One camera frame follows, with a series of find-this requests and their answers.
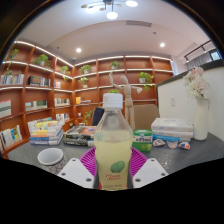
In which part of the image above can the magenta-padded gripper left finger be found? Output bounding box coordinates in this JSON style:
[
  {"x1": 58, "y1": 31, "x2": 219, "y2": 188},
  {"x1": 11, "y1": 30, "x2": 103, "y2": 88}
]
[{"x1": 57, "y1": 147, "x2": 100, "y2": 190}]

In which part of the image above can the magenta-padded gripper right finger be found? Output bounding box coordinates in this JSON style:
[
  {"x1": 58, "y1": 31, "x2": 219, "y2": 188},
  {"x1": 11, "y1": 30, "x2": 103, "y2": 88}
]
[{"x1": 129, "y1": 147, "x2": 170, "y2": 189}]

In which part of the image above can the yellow juice bottle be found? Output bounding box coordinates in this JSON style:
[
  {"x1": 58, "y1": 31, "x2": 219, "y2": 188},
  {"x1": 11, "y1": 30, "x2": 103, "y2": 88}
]
[{"x1": 93, "y1": 93, "x2": 134, "y2": 192}]

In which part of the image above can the white cup with triangle pattern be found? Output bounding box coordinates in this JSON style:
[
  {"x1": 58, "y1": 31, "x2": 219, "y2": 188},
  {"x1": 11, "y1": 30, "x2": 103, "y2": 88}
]
[{"x1": 37, "y1": 147, "x2": 68, "y2": 176}]

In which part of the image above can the small printed packet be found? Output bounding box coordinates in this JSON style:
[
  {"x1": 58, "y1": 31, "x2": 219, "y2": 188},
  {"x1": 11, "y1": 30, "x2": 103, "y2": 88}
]
[
  {"x1": 152, "y1": 139, "x2": 166, "y2": 148},
  {"x1": 178, "y1": 141, "x2": 192, "y2": 151},
  {"x1": 166, "y1": 140, "x2": 179, "y2": 150}
]

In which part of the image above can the green and white box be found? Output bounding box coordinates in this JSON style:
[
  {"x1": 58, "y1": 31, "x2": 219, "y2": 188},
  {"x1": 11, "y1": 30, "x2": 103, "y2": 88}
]
[{"x1": 132, "y1": 129, "x2": 154, "y2": 153}]

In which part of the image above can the colourful book stack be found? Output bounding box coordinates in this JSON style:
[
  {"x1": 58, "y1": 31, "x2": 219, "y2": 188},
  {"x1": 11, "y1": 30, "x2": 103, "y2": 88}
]
[{"x1": 28, "y1": 119, "x2": 65, "y2": 147}]

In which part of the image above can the wooden artist mannequin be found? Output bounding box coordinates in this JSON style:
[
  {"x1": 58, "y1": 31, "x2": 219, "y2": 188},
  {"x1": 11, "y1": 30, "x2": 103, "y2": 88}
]
[{"x1": 108, "y1": 71, "x2": 144, "y2": 131}]

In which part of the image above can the ceiling air vent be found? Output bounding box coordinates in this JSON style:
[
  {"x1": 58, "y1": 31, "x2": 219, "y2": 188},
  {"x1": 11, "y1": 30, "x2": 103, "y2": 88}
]
[{"x1": 125, "y1": 19, "x2": 153, "y2": 28}]

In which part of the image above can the multi-bulb ceiling lamp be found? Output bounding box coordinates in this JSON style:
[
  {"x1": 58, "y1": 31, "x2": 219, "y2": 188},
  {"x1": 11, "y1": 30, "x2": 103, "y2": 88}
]
[{"x1": 80, "y1": 0, "x2": 139, "y2": 20}]

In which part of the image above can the wooden wall shelf unit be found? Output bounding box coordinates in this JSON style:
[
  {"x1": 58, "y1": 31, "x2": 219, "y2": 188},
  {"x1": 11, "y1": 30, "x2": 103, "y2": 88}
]
[{"x1": 0, "y1": 40, "x2": 174, "y2": 158}]

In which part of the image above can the black track light rail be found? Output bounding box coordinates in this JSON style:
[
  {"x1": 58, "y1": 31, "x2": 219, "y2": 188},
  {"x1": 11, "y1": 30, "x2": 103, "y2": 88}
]
[{"x1": 184, "y1": 39, "x2": 214, "y2": 62}]

